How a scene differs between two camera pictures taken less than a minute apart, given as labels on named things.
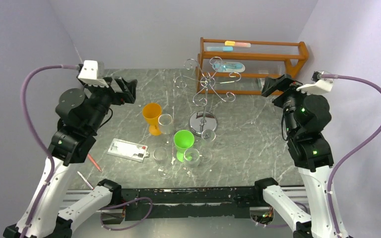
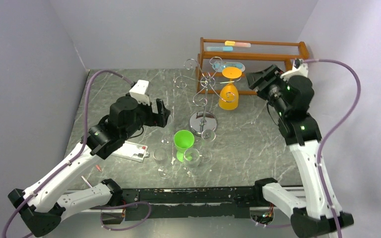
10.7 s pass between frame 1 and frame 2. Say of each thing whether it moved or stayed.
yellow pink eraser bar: stayed
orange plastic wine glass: moved
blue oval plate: stayed
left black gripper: moved
